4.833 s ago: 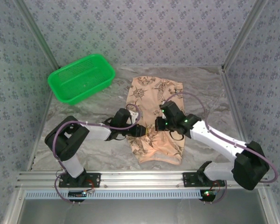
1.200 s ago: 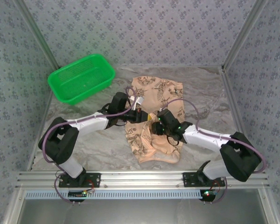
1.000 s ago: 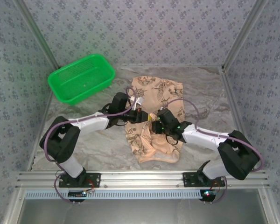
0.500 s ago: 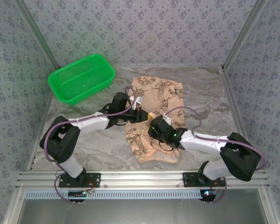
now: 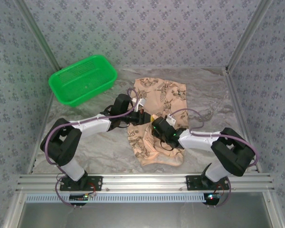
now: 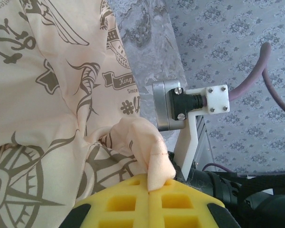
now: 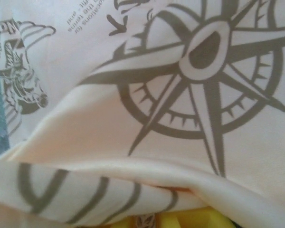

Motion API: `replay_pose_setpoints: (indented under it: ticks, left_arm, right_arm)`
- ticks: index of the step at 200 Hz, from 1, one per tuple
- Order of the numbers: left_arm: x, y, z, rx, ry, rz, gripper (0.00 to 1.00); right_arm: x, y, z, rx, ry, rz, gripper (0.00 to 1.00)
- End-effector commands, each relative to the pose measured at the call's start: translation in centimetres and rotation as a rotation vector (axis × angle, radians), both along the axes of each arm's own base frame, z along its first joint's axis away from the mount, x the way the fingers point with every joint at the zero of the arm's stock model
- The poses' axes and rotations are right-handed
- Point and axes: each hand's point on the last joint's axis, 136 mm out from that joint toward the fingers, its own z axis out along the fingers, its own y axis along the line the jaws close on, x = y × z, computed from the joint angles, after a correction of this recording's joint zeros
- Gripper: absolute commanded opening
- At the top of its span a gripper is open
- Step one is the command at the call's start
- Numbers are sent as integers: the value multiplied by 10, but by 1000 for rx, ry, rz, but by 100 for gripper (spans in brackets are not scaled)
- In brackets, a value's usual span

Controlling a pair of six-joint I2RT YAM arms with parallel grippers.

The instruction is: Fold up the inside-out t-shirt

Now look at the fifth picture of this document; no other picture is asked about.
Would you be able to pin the grey metal panel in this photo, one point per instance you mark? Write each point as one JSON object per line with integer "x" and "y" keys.
{"x": 145, "y": 216}

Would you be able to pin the thin aluminium side rail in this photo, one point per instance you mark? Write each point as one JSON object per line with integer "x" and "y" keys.
{"x": 48, "y": 114}

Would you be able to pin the peach printed t-shirt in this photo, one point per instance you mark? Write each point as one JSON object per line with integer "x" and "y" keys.
{"x": 166, "y": 95}

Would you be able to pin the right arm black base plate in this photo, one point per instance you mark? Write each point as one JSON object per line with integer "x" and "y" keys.
{"x": 192, "y": 184}

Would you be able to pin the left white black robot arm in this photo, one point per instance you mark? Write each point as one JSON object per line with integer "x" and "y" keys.
{"x": 92, "y": 129}

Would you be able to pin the aluminium frame post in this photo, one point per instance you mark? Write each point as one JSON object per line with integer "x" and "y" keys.
{"x": 38, "y": 33}
{"x": 249, "y": 33}

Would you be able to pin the green plastic basket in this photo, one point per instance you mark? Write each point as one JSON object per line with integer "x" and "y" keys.
{"x": 80, "y": 80}

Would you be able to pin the aluminium mounting rail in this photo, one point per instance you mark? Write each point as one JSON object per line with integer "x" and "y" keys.
{"x": 145, "y": 181}

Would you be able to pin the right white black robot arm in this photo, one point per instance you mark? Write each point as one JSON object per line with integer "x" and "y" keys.
{"x": 197, "y": 143}

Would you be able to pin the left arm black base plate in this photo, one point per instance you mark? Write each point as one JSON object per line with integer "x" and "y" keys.
{"x": 96, "y": 184}

